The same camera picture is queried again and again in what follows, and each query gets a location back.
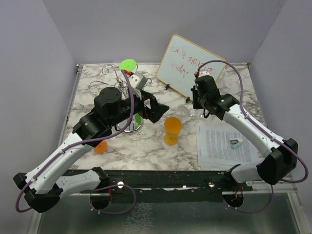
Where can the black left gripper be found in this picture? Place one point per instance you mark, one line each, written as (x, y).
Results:
(157, 110)

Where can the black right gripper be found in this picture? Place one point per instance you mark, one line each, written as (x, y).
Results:
(196, 105)

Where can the clear wine glass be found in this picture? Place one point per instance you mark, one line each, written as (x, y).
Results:
(183, 111)

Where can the orange wine glass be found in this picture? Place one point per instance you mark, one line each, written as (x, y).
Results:
(101, 148)
(172, 128)

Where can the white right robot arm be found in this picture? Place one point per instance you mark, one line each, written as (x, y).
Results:
(277, 160)

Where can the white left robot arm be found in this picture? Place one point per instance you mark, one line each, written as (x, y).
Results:
(44, 186)

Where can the yellow framed whiteboard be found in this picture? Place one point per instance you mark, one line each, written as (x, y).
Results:
(180, 62)

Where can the printed paper sheets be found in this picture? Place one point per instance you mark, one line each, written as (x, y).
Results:
(214, 149)

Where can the small white eraser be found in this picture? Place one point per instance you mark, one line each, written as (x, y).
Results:
(236, 142)

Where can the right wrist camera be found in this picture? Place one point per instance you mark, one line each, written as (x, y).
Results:
(199, 73)

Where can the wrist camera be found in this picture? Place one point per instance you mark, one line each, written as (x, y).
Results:
(199, 73)
(137, 81)

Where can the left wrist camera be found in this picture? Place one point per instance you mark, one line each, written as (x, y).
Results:
(137, 81)

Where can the black front mounting rail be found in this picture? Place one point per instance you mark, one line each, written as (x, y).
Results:
(122, 186)

